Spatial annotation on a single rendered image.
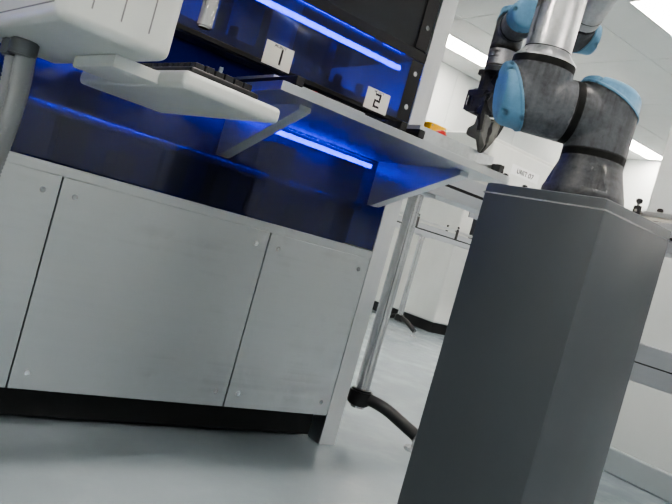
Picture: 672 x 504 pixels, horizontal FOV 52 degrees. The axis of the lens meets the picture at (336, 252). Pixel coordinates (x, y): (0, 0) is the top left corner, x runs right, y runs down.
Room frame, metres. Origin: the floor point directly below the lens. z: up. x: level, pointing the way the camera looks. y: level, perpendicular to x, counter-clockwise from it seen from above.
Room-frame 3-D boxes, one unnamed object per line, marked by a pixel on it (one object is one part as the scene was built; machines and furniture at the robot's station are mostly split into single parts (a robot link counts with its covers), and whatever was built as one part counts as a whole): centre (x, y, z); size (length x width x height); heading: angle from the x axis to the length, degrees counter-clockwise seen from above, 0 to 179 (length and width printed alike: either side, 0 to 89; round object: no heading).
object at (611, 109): (1.29, -0.41, 0.96); 0.13 x 0.12 x 0.14; 92
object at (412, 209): (2.34, -0.21, 0.46); 0.09 x 0.09 x 0.77; 36
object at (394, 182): (1.89, -0.16, 0.80); 0.34 x 0.03 x 0.13; 36
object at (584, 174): (1.29, -0.41, 0.84); 0.15 x 0.15 x 0.10
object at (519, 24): (1.62, -0.29, 1.22); 0.11 x 0.11 x 0.08; 2
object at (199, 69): (1.32, 0.39, 0.82); 0.40 x 0.14 x 0.02; 42
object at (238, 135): (1.59, 0.24, 0.80); 0.34 x 0.03 x 0.13; 36
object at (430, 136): (1.81, -0.12, 0.90); 0.34 x 0.26 x 0.04; 36
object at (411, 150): (1.75, 0.05, 0.87); 0.70 x 0.48 x 0.02; 126
